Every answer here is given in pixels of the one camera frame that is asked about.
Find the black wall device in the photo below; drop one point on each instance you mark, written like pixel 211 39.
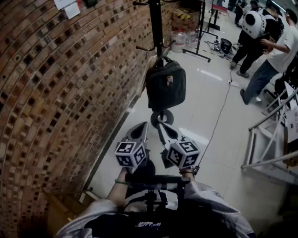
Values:
pixel 90 2

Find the black bag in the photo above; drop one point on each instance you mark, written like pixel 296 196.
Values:
pixel 163 88

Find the clear plastic water jug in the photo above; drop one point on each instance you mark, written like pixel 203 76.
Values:
pixel 191 38
pixel 178 40

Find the green wrist band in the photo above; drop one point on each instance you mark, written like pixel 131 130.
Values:
pixel 121 182

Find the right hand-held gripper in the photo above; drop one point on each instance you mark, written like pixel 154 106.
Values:
pixel 184 153

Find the white power strip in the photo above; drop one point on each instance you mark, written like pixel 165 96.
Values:
pixel 233 83

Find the large white wall paper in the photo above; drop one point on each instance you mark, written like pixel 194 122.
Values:
pixel 64 3

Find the black pole stand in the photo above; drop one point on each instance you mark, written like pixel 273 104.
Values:
pixel 155 23

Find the black bucket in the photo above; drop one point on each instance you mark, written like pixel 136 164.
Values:
pixel 225 45

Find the person's left forearm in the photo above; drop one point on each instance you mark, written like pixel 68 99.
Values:
pixel 117 190

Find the white printed sheets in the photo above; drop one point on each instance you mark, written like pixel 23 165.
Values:
pixel 292 120

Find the cardboard box with yellow print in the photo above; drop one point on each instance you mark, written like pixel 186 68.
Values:
pixel 184 19

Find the small white wall paper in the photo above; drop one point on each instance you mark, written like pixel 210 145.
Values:
pixel 72 11

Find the black rolling frame stand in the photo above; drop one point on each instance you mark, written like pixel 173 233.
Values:
pixel 215 21
pixel 200 30

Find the person's right forearm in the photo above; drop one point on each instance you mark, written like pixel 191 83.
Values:
pixel 186 176

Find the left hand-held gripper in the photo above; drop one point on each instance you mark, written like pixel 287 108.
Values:
pixel 130 154

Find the black chest mount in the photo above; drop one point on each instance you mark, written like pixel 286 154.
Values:
pixel 151 180

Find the white metal frame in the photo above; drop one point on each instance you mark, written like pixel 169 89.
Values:
pixel 267 144

